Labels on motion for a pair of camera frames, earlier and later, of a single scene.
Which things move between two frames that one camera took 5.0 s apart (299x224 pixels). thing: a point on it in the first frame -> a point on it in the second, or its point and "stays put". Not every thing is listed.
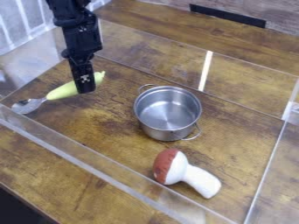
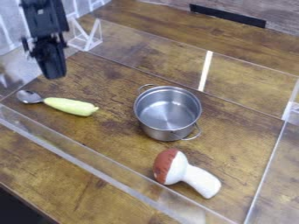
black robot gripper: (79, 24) -> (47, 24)
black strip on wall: (228, 16) stays put
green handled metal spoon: (26, 105) -> (70, 106)
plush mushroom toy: (173, 170) stays put
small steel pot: (168, 111) stays put
